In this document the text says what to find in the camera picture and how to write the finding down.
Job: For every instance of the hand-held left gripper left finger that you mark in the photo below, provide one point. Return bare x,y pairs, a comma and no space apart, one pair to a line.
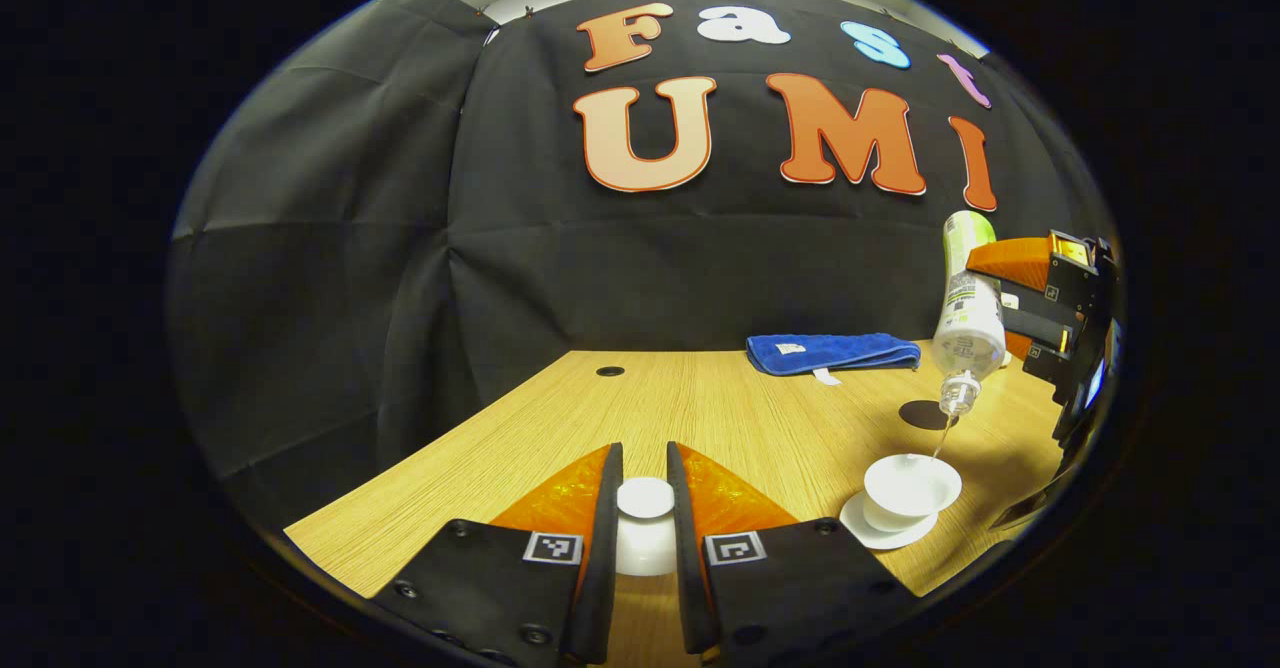
608,548

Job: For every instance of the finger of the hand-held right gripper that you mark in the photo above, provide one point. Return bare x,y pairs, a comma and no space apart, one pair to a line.
1030,263
1040,333

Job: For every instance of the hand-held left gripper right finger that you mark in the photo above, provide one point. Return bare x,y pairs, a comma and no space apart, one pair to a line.
682,568

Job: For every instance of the white teacup lid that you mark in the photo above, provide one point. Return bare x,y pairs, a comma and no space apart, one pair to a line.
645,518

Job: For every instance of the water bottle green white label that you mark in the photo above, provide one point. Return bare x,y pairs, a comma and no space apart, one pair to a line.
968,328

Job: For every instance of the dark round coaster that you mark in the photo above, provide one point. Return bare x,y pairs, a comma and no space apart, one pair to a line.
915,414

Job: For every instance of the white teacup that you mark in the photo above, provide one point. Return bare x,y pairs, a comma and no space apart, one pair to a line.
910,493

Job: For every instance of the white saucer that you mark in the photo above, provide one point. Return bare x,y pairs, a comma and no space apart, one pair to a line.
865,533

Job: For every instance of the blue towel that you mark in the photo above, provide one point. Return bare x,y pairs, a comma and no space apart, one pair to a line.
830,351

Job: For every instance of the black backdrop cloth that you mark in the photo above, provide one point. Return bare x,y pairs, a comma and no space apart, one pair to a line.
600,268

